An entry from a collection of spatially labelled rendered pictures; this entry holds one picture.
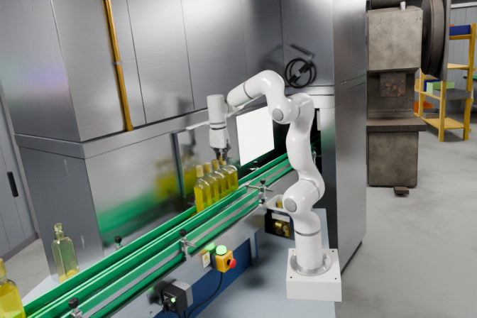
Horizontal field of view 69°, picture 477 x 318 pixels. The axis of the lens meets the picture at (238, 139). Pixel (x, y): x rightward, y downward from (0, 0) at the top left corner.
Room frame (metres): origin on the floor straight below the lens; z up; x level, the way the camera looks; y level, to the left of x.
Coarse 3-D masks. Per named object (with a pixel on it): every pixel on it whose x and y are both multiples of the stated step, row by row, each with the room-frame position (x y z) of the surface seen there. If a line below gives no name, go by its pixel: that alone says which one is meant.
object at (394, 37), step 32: (384, 0) 4.55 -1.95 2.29; (448, 0) 3.95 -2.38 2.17; (384, 32) 4.15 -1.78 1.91; (416, 32) 4.04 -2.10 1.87; (448, 32) 3.94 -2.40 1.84; (384, 64) 4.16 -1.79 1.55; (416, 64) 4.05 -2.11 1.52; (384, 96) 4.20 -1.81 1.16; (384, 128) 4.09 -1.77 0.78; (416, 128) 3.97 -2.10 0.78; (384, 160) 4.12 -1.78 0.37; (416, 160) 3.99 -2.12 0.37
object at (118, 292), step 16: (256, 192) 1.72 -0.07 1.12; (240, 208) 1.60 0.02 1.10; (208, 224) 1.41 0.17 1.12; (224, 224) 1.49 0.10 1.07; (192, 240) 1.33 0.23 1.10; (160, 256) 1.19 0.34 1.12; (176, 256) 1.25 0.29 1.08; (144, 272) 1.12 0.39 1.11; (160, 272) 1.18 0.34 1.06; (112, 288) 1.02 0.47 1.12; (128, 288) 1.07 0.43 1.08; (96, 304) 0.97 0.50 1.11; (112, 304) 1.01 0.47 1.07
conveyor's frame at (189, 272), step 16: (320, 160) 2.55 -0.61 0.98; (288, 176) 2.15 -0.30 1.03; (272, 192) 1.98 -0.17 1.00; (256, 208) 1.68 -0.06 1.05; (240, 224) 1.56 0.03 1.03; (256, 224) 1.67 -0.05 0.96; (224, 240) 1.46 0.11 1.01; (240, 240) 1.55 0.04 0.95; (192, 256) 1.29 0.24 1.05; (208, 256) 1.36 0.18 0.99; (176, 272) 1.22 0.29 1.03; (192, 272) 1.28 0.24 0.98; (144, 288) 1.11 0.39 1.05; (160, 288) 1.15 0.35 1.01; (128, 304) 1.04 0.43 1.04; (144, 304) 1.09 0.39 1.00; (160, 304) 1.14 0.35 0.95
